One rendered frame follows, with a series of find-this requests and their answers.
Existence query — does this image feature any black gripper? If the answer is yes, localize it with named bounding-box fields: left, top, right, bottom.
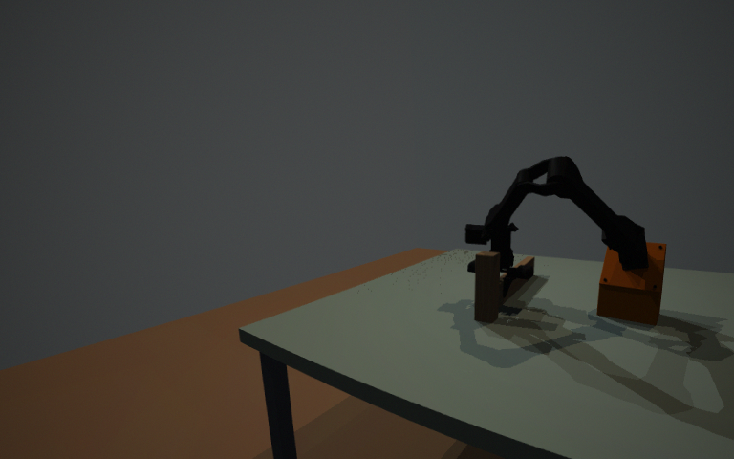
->
left=467, top=246, right=534, bottom=298

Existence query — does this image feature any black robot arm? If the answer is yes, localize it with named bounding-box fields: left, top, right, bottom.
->
left=465, top=156, right=649, bottom=271

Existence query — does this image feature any dark brown wooden post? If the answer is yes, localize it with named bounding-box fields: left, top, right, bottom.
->
left=474, top=251, right=500, bottom=324

